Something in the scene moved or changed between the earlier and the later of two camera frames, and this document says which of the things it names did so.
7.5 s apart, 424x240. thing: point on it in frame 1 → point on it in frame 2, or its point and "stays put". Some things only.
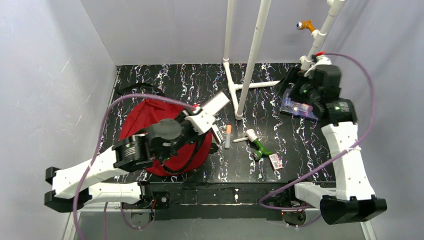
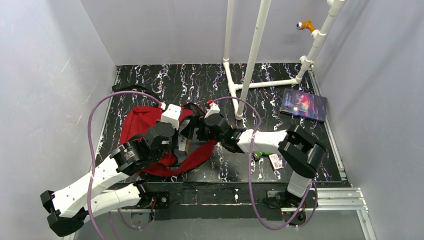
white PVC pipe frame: x=319 y=36 stays put
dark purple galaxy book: x=291 y=106 stays put
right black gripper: x=294 y=89 → x=202 y=129
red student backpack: x=192 y=155 stays put
